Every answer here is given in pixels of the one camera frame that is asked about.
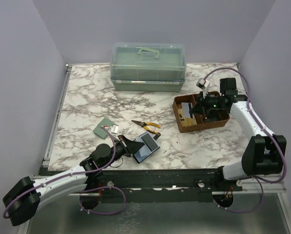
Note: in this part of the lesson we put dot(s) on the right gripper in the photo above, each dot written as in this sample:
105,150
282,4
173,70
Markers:
200,107

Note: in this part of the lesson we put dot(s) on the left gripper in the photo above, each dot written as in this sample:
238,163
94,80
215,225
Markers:
126,144

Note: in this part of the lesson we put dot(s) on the grey credit card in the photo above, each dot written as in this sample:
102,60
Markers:
186,107

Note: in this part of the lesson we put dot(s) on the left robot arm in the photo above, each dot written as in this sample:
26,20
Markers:
28,195

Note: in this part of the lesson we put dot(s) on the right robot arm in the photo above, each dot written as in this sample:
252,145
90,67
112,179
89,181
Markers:
265,151

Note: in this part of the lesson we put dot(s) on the gold card in tray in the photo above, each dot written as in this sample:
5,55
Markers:
187,121

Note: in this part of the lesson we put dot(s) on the brown wicker tray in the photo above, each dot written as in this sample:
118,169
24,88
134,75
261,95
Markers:
219,120

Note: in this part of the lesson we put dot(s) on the yellow black pliers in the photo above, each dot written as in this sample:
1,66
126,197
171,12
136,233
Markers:
144,124

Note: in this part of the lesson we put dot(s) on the green snap wallet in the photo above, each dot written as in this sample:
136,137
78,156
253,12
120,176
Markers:
98,130

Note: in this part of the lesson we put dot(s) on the green plastic storage box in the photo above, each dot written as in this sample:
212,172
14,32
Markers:
154,67

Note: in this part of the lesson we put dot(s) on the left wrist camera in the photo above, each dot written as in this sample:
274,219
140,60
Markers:
114,129

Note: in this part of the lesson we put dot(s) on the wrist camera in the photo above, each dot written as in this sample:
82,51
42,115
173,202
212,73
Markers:
114,129
204,85

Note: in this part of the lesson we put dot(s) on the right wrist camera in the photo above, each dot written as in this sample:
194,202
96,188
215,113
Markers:
204,85

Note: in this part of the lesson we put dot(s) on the black mounting rail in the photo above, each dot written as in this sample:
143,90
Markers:
112,196

